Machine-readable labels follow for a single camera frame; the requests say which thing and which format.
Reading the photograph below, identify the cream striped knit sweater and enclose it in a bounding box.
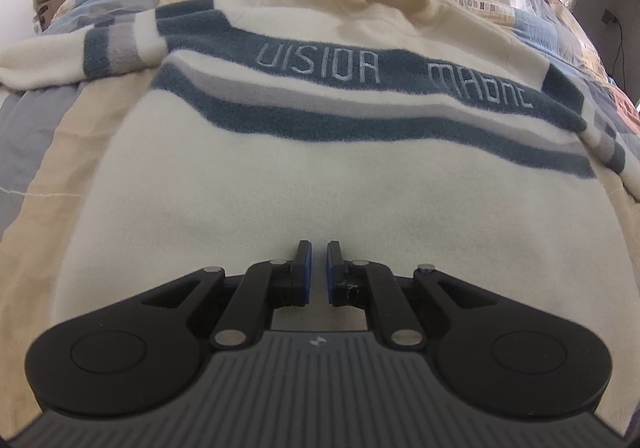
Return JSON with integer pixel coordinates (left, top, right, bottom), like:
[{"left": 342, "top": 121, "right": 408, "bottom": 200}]
[{"left": 0, "top": 0, "right": 640, "bottom": 438}]

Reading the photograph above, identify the patchwork plaid duvet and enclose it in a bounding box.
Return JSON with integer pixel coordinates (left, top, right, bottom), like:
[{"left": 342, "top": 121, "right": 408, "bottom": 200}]
[{"left": 0, "top": 0, "right": 640, "bottom": 429}]

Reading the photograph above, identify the cardboard box nightstand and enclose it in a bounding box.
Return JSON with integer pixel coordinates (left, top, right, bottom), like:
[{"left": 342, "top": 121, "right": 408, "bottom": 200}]
[{"left": 34, "top": 0, "right": 66, "bottom": 33}]

